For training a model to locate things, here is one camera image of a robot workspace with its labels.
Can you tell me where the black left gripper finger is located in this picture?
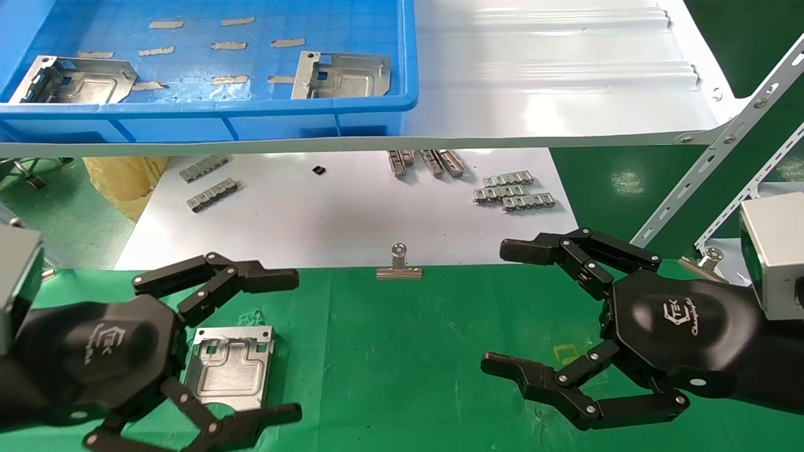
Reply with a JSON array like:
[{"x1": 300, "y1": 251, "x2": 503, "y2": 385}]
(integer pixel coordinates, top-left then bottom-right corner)
[
  {"x1": 84, "y1": 375, "x2": 303, "y2": 452},
  {"x1": 132, "y1": 252, "x2": 300, "y2": 326}
]

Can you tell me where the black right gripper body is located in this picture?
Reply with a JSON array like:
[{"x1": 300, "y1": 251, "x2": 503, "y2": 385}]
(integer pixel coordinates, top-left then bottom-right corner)
[{"x1": 611, "y1": 271, "x2": 764, "y2": 400}]

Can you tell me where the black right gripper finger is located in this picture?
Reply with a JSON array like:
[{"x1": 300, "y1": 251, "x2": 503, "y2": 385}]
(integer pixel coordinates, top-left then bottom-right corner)
[
  {"x1": 500, "y1": 227, "x2": 663, "y2": 301},
  {"x1": 481, "y1": 339, "x2": 689, "y2": 431}
]

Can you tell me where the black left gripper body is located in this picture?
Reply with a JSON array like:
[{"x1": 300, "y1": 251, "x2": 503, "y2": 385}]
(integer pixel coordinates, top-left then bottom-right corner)
[{"x1": 9, "y1": 295, "x2": 184, "y2": 423}]

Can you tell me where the stamped sheet metal part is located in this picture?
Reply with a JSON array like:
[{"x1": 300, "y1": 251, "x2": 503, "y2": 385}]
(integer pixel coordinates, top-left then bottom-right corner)
[
  {"x1": 291, "y1": 51, "x2": 392, "y2": 100},
  {"x1": 183, "y1": 325, "x2": 276, "y2": 409},
  {"x1": 8, "y1": 55, "x2": 138, "y2": 105}
]

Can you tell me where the grey metal link strip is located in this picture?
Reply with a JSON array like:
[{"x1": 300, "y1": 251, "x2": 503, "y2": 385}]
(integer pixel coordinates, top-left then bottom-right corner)
[
  {"x1": 501, "y1": 193, "x2": 557, "y2": 213},
  {"x1": 180, "y1": 154, "x2": 231, "y2": 184},
  {"x1": 482, "y1": 170, "x2": 535, "y2": 188},
  {"x1": 187, "y1": 179, "x2": 240, "y2": 213},
  {"x1": 474, "y1": 184, "x2": 528, "y2": 205}
]

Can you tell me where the blue plastic bin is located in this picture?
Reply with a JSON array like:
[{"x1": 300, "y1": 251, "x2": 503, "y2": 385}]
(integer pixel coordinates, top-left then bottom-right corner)
[{"x1": 0, "y1": 0, "x2": 420, "y2": 144}]

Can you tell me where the green table cloth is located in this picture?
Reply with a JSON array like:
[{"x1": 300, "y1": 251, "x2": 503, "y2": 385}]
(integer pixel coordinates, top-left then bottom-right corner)
[{"x1": 0, "y1": 265, "x2": 804, "y2": 452}]

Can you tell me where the yellow plastic bag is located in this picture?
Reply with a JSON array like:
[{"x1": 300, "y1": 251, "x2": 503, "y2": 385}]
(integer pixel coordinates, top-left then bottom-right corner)
[{"x1": 83, "y1": 156, "x2": 171, "y2": 222}]

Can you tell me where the white metal shelf rack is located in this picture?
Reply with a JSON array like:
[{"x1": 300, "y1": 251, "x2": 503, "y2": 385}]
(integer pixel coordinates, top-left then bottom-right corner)
[{"x1": 0, "y1": 0, "x2": 804, "y2": 264}]

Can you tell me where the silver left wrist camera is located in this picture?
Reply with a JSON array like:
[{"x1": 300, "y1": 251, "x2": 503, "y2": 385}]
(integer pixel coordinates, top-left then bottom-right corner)
[{"x1": 0, "y1": 225, "x2": 46, "y2": 356}]

